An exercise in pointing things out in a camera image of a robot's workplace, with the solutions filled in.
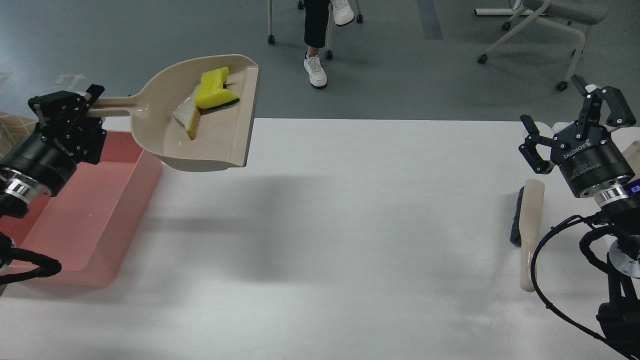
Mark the yellow green sponge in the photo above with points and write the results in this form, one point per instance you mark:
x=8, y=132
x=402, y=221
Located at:
x=212, y=92

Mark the seated person legs white sneakers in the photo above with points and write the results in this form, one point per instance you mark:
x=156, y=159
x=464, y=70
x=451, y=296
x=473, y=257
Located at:
x=316, y=23

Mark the beige hand brush black bristles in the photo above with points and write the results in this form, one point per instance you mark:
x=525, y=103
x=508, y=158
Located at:
x=526, y=227

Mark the pink plastic bin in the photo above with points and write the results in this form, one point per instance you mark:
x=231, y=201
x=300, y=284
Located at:
x=89, y=226

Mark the beige patterned cloth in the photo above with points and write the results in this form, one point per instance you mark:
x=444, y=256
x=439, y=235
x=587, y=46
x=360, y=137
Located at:
x=13, y=129

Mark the white rolling chair frame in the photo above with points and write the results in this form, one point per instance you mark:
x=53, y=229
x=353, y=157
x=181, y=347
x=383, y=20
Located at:
x=573, y=17

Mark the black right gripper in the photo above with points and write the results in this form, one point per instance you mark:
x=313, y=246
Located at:
x=592, y=161

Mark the beige plastic dustpan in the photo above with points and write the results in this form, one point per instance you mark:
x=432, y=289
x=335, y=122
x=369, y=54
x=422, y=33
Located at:
x=222, y=138

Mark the beige stone block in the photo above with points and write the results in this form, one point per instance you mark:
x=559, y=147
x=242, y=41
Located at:
x=632, y=155

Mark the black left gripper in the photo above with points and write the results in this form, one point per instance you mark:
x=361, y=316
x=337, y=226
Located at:
x=69, y=133

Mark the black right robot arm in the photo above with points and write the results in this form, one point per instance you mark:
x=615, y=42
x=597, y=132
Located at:
x=611, y=247

